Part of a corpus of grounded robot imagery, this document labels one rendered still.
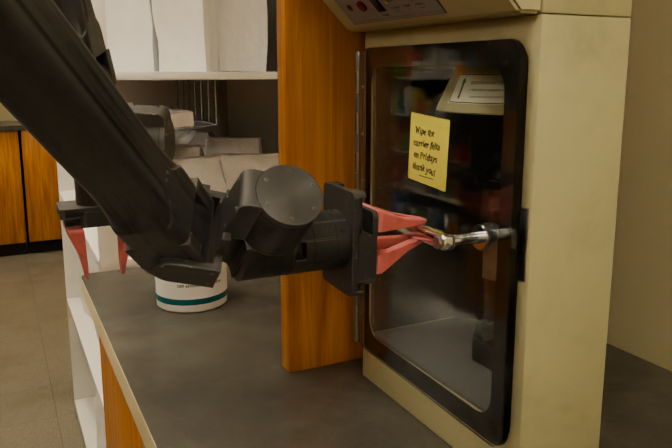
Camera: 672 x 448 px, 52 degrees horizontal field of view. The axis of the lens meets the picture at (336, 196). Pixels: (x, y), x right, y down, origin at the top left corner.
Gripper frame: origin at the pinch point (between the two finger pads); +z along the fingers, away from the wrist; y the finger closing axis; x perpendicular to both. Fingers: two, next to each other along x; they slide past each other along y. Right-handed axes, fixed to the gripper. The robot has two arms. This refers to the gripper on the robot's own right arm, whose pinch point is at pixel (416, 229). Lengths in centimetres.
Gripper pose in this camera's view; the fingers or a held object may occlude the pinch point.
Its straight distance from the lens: 71.0
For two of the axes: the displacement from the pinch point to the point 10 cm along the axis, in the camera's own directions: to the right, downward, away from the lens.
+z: 9.0, -0.7, 4.4
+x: -4.4, -1.9, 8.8
